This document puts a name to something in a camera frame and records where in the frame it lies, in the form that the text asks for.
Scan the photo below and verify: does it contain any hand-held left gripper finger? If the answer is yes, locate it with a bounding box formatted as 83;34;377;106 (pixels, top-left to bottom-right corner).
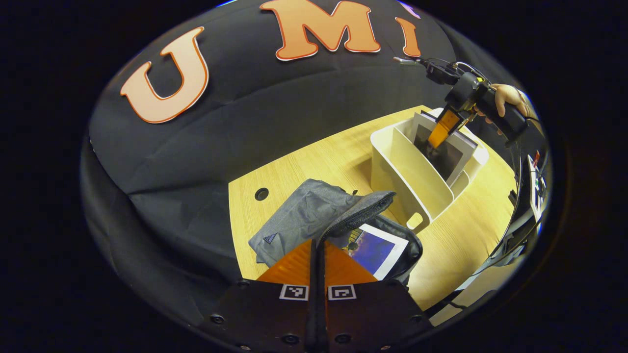
209;239;318;351
318;240;435;351

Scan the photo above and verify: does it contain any grey book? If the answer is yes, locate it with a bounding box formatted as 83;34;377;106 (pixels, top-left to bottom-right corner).
412;110;479;188

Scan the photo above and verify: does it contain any blue book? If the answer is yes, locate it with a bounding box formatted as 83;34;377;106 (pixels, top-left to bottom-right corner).
339;224;409;281

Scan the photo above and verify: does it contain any white panel with coloured marks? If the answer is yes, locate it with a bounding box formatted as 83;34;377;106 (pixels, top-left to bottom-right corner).
527;151;549;222

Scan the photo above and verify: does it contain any grey schoolbag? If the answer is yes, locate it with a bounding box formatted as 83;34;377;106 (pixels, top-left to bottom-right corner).
248;178;423;287

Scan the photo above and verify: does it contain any white bookshelf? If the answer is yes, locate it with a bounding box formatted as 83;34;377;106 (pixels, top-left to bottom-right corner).
369;107;490;234

